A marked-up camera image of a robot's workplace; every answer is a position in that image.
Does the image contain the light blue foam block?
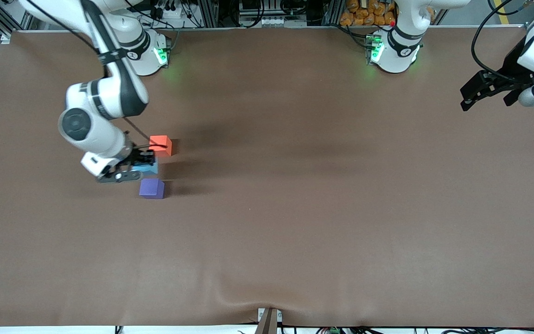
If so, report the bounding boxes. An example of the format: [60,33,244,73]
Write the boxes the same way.
[132,157,160,178]

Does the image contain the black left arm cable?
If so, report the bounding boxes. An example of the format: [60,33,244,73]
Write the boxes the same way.
[471,0,534,84]

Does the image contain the pile of orange objects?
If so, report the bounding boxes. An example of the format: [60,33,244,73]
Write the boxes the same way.
[340,0,397,26]

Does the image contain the purple foam block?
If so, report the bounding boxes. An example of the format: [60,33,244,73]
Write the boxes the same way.
[139,178,165,200]

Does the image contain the orange foam block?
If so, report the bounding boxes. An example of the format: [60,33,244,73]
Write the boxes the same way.
[148,135,173,158]

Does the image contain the brown table cover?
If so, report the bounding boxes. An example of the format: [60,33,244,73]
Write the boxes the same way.
[0,26,534,328]

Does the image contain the aluminium frame posts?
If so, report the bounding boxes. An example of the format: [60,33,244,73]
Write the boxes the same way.
[192,0,221,27]

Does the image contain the white power strip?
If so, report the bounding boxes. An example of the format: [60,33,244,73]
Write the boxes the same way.
[153,0,189,20]

